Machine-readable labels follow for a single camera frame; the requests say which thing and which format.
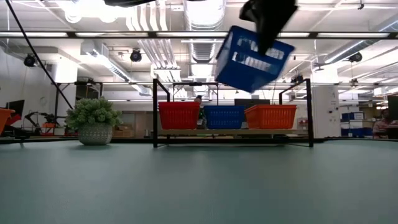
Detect red background object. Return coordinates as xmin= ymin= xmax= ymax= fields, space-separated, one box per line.
xmin=6 ymin=113 xmax=23 ymax=126

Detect silver ceiling air duct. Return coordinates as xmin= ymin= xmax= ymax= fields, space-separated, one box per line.
xmin=183 ymin=0 xmax=227 ymax=32

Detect black overhead light bar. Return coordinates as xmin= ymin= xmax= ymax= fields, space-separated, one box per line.
xmin=0 ymin=30 xmax=398 ymax=40

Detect green plant in patterned pot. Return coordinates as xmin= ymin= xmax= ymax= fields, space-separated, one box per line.
xmin=64 ymin=96 xmax=123 ymax=146

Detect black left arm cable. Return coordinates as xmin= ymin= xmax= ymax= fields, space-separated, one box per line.
xmin=4 ymin=0 xmax=75 ymax=110

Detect white slanted ceiling duct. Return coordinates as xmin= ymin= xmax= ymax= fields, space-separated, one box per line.
xmin=80 ymin=40 xmax=153 ymax=96

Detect brown cardboard box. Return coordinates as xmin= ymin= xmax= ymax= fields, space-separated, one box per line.
xmin=113 ymin=124 xmax=134 ymax=138

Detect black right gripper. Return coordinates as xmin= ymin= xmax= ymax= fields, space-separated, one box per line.
xmin=239 ymin=0 xmax=299 ymax=55

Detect black computer monitor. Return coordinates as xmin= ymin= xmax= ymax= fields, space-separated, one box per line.
xmin=5 ymin=99 xmax=25 ymax=116
xmin=233 ymin=98 xmax=271 ymax=108

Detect black frame wooden shelf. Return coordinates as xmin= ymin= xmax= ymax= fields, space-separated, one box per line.
xmin=152 ymin=78 xmax=314 ymax=149

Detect person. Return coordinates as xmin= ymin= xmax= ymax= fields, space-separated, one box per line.
xmin=372 ymin=108 xmax=398 ymax=140
xmin=194 ymin=95 xmax=206 ymax=130

